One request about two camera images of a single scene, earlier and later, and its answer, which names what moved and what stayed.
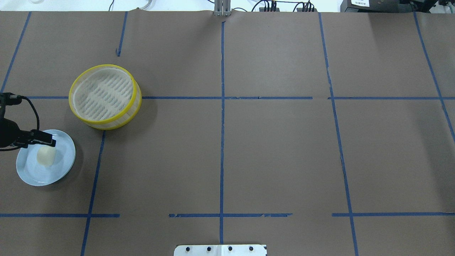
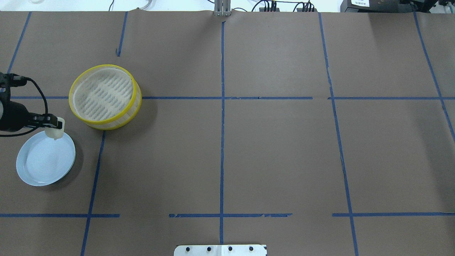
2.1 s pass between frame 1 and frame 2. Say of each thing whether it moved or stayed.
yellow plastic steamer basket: stayed
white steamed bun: moved
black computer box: stayed
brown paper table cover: stayed
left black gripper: moved
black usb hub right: stayed
